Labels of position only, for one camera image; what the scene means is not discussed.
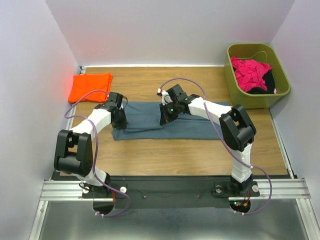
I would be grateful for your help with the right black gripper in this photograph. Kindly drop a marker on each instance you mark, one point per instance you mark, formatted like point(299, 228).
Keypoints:
point(165, 118)

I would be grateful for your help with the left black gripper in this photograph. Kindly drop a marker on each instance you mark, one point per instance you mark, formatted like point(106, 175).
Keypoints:
point(121, 125)

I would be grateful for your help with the blue-grey t-shirt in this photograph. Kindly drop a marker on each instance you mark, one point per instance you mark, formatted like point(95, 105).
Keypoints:
point(143, 119)

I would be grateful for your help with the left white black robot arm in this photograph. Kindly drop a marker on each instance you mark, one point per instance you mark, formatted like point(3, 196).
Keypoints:
point(77, 148)

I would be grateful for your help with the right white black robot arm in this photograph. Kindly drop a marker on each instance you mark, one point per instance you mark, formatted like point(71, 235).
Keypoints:
point(237, 131)

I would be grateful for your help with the folded orange t-shirt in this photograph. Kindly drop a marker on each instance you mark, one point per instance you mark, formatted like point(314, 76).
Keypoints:
point(85, 83)

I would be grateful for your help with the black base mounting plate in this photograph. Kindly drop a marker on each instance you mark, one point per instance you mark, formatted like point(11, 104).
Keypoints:
point(169, 192)

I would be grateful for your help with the crumpled pink t-shirt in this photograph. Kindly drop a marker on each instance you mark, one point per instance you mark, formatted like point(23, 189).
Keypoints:
point(249, 73)

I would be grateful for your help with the olive green plastic bin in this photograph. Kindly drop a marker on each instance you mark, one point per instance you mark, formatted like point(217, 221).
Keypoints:
point(261, 53)

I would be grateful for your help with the crumpled black t-shirt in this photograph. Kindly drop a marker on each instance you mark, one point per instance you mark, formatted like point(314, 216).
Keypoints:
point(269, 83)

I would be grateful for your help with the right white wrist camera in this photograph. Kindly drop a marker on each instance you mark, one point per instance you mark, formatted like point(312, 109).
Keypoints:
point(165, 97)

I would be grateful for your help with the aluminium extrusion rail frame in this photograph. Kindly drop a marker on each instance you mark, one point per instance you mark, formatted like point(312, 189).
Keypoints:
point(63, 214)

